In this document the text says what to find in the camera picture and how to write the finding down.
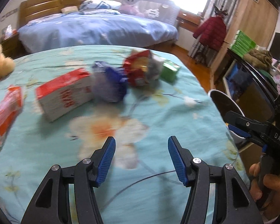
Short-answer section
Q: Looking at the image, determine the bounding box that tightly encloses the green carton box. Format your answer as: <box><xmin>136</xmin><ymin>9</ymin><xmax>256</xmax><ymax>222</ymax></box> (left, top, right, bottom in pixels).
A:
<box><xmin>160</xmin><ymin>60</ymin><xmax>181</xmax><ymax>83</ymax></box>

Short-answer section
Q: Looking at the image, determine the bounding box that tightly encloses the red snack bag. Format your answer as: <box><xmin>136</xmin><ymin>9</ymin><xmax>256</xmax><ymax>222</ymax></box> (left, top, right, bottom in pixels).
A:
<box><xmin>122</xmin><ymin>50</ymin><xmax>152</xmax><ymax>87</ymax></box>

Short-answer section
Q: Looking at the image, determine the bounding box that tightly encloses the white sponge block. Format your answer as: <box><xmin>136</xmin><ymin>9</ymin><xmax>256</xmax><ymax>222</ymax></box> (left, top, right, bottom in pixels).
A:
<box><xmin>146</xmin><ymin>54</ymin><xmax>165</xmax><ymax>81</ymax></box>

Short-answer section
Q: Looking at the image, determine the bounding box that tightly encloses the black round trash bin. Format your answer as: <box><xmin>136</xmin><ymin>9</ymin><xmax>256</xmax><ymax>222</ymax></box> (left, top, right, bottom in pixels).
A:
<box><xmin>208</xmin><ymin>89</ymin><xmax>247</xmax><ymax>145</ymax></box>

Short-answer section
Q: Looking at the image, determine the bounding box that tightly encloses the person's right hand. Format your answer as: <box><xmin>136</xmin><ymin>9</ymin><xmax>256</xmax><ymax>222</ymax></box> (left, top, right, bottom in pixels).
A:
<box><xmin>249</xmin><ymin>163</ymin><xmax>280</xmax><ymax>223</ymax></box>

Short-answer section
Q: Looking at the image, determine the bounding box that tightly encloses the black glass tv cabinet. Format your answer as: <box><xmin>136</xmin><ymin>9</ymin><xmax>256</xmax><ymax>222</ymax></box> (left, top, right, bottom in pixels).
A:
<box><xmin>215</xmin><ymin>49</ymin><xmax>278</xmax><ymax>123</ymax></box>

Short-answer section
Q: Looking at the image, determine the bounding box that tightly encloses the teal floral bed sheet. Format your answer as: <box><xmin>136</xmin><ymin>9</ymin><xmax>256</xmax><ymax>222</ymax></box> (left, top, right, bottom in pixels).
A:
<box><xmin>0</xmin><ymin>46</ymin><xmax>248</xmax><ymax>223</ymax></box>

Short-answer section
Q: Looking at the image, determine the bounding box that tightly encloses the red white carton box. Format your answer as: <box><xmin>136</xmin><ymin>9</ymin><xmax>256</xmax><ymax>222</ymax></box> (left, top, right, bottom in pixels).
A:
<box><xmin>35</xmin><ymin>68</ymin><xmax>94</xmax><ymax>122</ymax></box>

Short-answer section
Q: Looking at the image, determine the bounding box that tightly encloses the blue snack wrapper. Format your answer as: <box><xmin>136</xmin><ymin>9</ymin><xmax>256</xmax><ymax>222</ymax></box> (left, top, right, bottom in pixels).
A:
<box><xmin>91</xmin><ymin>61</ymin><xmax>128</xmax><ymax>103</ymax></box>

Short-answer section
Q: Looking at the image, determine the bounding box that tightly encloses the brown folded towel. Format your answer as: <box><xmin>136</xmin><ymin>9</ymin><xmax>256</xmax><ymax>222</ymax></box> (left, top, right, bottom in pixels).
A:
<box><xmin>243</xmin><ymin>49</ymin><xmax>273</xmax><ymax>72</ymax></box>

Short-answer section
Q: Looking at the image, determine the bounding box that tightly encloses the stack of green boxes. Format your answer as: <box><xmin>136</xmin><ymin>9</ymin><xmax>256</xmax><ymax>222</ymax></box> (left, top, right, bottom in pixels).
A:
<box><xmin>230</xmin><ymin>30</ymin><xmax>256</xmax><ymax>58</ymax></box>

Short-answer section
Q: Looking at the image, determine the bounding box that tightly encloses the orange white snack packet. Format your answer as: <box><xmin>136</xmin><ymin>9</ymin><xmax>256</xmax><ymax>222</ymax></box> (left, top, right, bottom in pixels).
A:
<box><xmin>0</xmin><ymin>85</ymin><xmax>23</xmax><ymax>147</ymax></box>

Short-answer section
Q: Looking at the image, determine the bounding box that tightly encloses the red padded jacket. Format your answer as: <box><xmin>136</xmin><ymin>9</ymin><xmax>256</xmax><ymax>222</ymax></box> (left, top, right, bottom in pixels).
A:
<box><xmin>193</xmin><ymin>16</ymin><xmax>227</xmax><ymax>52</ymax></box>

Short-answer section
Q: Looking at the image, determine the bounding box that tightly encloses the wooden wardrobe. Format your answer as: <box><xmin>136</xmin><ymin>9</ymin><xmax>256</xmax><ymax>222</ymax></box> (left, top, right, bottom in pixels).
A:
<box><xmin>210</xmin><ymin>0</ymin><xmax>279</xmax><ymax>75</ymax></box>

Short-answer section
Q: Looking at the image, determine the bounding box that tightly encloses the blue bed quilt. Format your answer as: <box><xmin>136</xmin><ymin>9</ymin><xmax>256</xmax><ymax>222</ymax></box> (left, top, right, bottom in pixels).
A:
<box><xmin>18</xmin><ymin>13</ymin><xmax>178</xmax><ymax>54</ymax></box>

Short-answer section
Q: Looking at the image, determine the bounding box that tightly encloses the wooden window desk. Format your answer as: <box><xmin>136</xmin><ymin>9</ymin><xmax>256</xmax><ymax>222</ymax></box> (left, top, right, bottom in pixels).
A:
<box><xmin>177</xmin><ymin>9</ymin><xmax>205</xmax><ymax>32</ymax></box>

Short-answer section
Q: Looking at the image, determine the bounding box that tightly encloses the wooden nightstand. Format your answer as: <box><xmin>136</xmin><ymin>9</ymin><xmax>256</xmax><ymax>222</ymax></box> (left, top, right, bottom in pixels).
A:
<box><xmin>1</xmin><ymin>33</ymin><xmax>28</xmax><ymax>59</ymax></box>

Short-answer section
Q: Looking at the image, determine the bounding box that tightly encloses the blue white pillow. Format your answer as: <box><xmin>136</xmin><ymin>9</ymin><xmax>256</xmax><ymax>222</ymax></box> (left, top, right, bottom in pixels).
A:
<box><xmin>79</xmin><ymin>0</ymin><xmax>122</xmax><ymax>15</ymax></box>

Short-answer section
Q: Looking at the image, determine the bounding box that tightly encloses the wooden bed headboard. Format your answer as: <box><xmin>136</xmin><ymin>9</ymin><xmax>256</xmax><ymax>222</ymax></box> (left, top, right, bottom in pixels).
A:
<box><xmin>18</xmin><ymin>0</ymin><xmax>85</xmax><ymax>27</ymax></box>

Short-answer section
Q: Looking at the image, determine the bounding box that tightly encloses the grey bed guard rail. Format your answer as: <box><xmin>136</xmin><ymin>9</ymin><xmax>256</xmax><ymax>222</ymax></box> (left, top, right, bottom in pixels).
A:
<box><xmin>116</xmin><ymin>0</ymin><xmax>180</xmax><ymax>26</ymax></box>

